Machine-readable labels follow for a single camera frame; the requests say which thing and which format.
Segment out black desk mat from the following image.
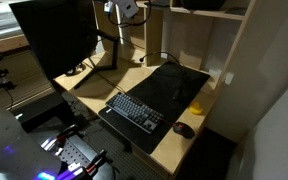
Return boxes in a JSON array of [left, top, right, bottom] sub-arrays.
[[97, 60, 212, 155]]

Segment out wooden shelf unit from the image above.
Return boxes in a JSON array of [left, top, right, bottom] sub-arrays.
[[93, 0, 257, 98]]

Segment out grey and black keyboard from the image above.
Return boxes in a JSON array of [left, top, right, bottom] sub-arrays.
[[104, 91, 165, 135]]

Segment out black monitor stand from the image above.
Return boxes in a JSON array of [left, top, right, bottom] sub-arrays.
[[73, 28, 120, 90]]

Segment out yellow rubber duck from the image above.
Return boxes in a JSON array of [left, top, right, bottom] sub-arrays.
[[188, 100, 206, 116]]

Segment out black and red mouse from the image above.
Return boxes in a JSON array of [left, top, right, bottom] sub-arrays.
[[172, 121, 196, 140]]

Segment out small black round object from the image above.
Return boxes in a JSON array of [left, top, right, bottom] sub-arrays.
[[65, 63, 87, 77]]

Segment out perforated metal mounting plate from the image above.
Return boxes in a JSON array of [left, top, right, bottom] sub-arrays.
[[28, 124, 118, 180]]

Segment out black monitor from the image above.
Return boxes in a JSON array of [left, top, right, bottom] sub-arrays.
[[9, 0, 100, 81]]

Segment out black bag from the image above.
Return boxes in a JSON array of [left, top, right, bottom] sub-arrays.
[[178, 0, 227, 11]]

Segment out black computer case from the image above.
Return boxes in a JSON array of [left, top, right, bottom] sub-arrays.
[[5, 91, 67, 133]]

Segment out black desk cable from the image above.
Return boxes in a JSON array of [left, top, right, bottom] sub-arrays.
[[83, 58, 128, 94]]

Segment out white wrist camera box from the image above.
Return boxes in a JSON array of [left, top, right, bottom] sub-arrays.
[[112, 0, 140, 19]]

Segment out white wall sticker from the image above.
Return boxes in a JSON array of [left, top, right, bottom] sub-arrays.
[[224, 71, 235, 86]]

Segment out red handled clamp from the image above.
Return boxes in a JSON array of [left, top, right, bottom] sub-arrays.
[[55, 123, 81, 143], [83, 149, 109, 175]]

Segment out wooden bed rail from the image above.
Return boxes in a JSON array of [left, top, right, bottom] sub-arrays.
[[0, 33, 30, 57]]

